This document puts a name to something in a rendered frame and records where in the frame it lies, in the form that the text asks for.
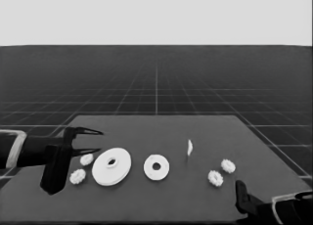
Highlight large thick white disc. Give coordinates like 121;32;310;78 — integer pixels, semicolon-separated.
91;147;133;187

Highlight white round carrier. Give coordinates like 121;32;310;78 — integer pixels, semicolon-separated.
143;154;170;181

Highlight small white gear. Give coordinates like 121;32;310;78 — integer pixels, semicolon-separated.
79;153;95;166
68;168;87;186
220;158;237;174
207;169;225;188

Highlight small white T-shaped piece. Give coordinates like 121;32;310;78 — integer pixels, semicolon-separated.
186;138;195;158

